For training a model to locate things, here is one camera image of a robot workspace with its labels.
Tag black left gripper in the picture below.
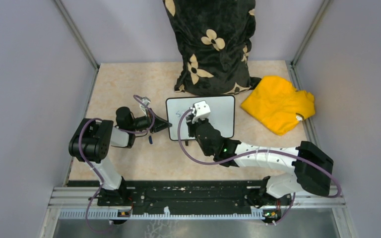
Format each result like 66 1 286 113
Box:
129 108 172 133

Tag small whiteboard black frame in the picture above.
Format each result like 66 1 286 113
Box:
166 95 236 141

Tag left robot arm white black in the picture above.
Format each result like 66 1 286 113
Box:
68 107 172 205

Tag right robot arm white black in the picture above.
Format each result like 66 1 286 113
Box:
186 116 334 204

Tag yellow folded garment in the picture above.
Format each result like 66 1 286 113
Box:
241 75 316 136

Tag black floral plush blanket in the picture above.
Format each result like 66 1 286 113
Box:
163 0 261 96

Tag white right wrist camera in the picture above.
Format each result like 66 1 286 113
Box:
190 100 211 123

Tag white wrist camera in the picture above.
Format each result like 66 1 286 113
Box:
190 100 211 123
140 97 151 115

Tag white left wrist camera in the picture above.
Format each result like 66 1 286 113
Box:
140 97 151 115

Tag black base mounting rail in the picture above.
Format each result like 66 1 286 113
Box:
65 179 290 224

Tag left aluminium frame post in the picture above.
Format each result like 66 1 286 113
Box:
53 0 100 70

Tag aluminium frame post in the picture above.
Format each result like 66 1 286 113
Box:
291 0 333 67
53 0 100 70

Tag right aluminium frame post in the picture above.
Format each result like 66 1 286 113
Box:
291 0 333 67

